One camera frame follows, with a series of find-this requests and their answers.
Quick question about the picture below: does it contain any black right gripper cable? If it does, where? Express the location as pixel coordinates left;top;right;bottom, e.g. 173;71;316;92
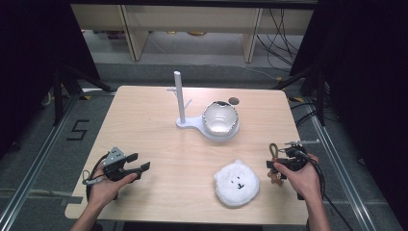
296;149;354;231

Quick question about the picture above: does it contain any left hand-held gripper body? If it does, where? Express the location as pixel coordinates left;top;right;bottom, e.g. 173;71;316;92
103;146;142;183

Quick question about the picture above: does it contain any light wooden cabinet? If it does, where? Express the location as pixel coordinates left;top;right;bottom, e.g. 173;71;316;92
70;3;314;64

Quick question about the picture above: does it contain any aluminium floor rail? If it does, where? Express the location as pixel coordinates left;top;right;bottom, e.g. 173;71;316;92
308;95;377;231
0;92;80;231

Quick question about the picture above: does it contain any person's right hand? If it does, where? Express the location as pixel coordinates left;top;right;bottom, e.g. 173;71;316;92
272;154;322;203

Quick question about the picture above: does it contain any brown bear keychain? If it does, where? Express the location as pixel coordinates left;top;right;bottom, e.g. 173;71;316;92
267;142;286;187

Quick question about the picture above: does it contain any person's left hand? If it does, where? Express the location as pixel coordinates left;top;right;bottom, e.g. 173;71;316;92
88;164;139;210

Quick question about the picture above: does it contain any black metal stand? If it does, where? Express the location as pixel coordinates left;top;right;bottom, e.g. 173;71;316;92
52;64;114;127
272;65;327;127

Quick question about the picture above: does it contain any white floor cable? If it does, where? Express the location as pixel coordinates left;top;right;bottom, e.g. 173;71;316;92
236;63;281;81

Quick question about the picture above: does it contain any bundle of black floor cables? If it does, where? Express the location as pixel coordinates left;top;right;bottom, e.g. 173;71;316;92
256;8;304;73

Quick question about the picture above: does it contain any grey cable plug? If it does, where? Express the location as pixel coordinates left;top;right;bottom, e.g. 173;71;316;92
82;177;104;187

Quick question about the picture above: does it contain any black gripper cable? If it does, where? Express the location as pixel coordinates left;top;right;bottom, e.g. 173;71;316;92
296;149;354;231
84;153;111;204

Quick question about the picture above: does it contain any white peg stand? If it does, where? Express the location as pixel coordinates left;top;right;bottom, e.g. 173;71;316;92
166;70;241;142

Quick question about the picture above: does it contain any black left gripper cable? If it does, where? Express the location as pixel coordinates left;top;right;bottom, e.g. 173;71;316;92
84;153;111;204

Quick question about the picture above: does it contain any white fluffy bear plush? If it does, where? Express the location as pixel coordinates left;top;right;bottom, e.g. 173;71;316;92
214;159;260;209

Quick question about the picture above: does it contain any black curtain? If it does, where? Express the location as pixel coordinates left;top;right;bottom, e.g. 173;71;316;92
289;0;408;230
0;0;101;159

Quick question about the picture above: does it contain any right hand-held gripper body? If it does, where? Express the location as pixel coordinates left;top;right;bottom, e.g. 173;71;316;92
278;139;320;172

